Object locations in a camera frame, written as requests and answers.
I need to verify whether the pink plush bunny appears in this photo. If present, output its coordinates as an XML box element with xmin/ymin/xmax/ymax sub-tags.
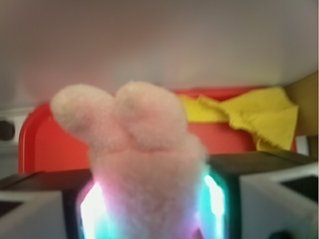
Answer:
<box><xmin>50</xmin><ymin>81</ymin><xmax>206</xmax><ymax>239</ymax></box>

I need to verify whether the gripper right finger with light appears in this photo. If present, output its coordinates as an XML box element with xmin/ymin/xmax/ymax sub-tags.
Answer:
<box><xmin>199</xmin><ymin>151</ymin><xmax>319</xmax><ymax>239</ymax></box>

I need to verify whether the red plastic tray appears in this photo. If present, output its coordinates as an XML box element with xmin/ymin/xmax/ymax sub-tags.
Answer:
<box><xmin>18</xmin><ymin>87</ymin><xmax>296</xmax><ymax>173</ymax></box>

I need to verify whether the gripper left finger with light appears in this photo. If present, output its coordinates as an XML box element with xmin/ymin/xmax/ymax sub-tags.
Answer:
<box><xmin>0</xmin><ymin>170</ymin><xmax>105</xmax><ymax>239</ymax></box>

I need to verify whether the yellow cloth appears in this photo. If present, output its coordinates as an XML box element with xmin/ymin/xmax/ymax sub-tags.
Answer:
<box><xmin>178</xmin><ymin>87</ymin><xmax>299</xmax><ymax>150</ymax></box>

